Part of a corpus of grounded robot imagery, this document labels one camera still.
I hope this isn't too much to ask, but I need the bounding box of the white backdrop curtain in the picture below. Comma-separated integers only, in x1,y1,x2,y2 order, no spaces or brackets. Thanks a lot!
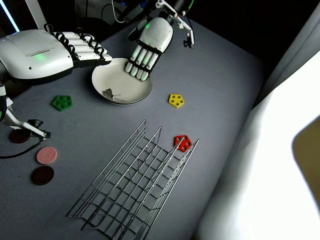
192,0,320,240

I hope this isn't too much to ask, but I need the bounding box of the white cable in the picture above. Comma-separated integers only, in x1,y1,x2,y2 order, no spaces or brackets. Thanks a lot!
111,0,126,24

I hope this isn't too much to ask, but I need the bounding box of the yellow pentagon block with holes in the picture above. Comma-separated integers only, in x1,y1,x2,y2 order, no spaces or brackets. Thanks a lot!
167,93,186,109

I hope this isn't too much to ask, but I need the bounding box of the white plate with rim leaf prints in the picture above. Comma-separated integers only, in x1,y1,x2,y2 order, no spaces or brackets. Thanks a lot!
91,57,153,104

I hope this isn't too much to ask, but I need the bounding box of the grey table cloth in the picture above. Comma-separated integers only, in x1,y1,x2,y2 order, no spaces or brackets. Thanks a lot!
0,17,266,240

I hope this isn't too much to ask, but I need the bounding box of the red pentagon block with holes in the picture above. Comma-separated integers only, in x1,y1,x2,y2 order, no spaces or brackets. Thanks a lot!
173,134,194,153

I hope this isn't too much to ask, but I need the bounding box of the pink round biscuit toy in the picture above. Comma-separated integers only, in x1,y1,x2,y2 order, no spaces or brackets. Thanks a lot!
36,146,58,165

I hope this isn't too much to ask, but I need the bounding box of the glowing light strip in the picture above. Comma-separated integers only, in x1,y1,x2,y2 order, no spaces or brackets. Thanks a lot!
0,0,20,33

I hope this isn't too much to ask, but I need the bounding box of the white post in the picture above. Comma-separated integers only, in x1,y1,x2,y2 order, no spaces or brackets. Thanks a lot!
24,0,48,31

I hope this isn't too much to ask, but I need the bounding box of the grey power adapter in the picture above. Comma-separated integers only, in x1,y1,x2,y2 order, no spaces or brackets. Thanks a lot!
122,4,145,22

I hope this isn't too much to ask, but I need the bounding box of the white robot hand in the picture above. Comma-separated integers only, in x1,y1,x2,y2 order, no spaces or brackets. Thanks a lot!
124,16,174,82
0,23,113,87

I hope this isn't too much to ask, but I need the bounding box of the olive rounded panel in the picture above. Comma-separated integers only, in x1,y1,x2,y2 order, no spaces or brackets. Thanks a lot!
291,116,320,203

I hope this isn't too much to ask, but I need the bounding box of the green pentagon block with holes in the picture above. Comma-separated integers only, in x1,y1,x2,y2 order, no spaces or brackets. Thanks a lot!
51,95,73,112

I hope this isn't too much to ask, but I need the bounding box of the dark brown round biscuit toy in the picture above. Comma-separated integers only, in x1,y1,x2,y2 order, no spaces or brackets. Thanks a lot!
31,165,55,186
9,128,32,144

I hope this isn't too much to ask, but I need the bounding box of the silver wire dish rack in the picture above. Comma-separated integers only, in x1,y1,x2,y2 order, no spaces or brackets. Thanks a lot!
66,119,200,240

